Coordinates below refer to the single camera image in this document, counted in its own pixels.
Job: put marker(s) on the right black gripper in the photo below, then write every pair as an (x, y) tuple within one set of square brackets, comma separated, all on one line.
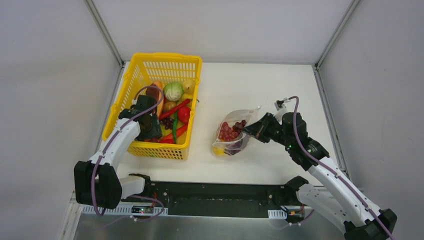
[(263, 127)]

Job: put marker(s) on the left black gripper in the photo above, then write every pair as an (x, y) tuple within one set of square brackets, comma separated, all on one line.
[(151, 129)]

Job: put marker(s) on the clear zip top bag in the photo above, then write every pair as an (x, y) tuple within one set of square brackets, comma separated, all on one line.
[(242, 114)]

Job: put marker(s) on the light red grapes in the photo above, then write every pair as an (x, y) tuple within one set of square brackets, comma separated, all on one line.
[(230, 133)]

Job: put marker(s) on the dark purple grapes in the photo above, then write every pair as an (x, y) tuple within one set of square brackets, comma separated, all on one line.
[(236, 147)]

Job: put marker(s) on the yellow lemon fruit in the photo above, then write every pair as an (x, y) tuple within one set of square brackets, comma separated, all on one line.
[(219, 152)]

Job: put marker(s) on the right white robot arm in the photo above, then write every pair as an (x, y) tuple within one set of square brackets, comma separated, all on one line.
[(343, 204)]

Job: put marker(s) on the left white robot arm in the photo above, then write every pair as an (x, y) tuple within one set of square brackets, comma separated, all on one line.
[(96, 181)]

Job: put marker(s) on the green chili pepper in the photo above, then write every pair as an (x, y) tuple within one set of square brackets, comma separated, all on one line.
[(175, 128)]

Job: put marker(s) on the brown potato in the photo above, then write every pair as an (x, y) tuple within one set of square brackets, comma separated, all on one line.
[(168, 105)]

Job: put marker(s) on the red chili pepper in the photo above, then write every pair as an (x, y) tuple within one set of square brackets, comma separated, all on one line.
[(173, 110)]

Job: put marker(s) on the red apple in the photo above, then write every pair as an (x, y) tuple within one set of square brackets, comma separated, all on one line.
[(184, 114)]

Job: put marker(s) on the papaya slice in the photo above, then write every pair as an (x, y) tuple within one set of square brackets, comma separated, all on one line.
[(157, 95)]

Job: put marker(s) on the green cabbage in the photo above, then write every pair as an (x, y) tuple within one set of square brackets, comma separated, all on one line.
[(173, 91)]

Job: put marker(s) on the yellow pear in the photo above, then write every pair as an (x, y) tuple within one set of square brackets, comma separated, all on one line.
[(188, 89)]

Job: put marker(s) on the yellow plastic basket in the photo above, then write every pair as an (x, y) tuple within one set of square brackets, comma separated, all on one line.
[(149, 77)]

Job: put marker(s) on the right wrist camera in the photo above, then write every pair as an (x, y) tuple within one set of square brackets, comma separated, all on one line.
[(281, 108)]

